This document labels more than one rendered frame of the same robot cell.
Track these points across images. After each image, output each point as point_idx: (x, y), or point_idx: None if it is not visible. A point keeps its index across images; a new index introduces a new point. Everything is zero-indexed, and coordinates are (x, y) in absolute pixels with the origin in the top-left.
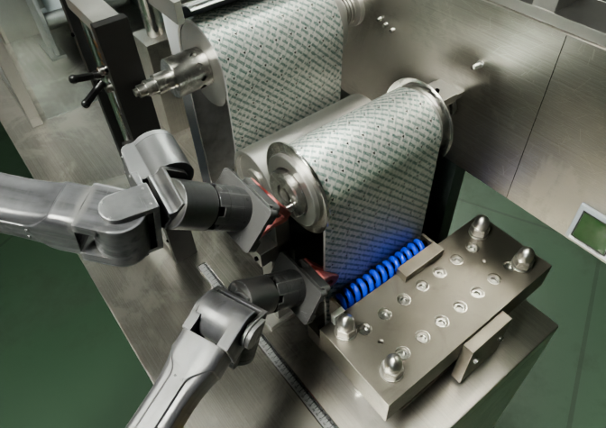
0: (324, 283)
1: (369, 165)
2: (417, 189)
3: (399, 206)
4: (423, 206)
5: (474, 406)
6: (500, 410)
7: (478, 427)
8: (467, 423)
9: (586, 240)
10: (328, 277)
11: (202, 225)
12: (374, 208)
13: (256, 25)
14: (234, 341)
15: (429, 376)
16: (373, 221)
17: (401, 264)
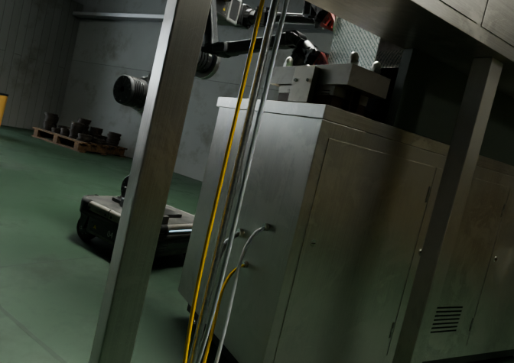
0: (317, 50)
1: None
2: (371, 40)
3: (361, 46)
4: (372, 58)
5: (275, 102)
6: (286, 220)
7: (272, 191)
8: (270, 132)
9: None
10: (323, 56)
11: (314, 6)
12: (351, 37)
13: None
14: (288, 30)
15: (286, 73)
16: (349, 45)
17: None
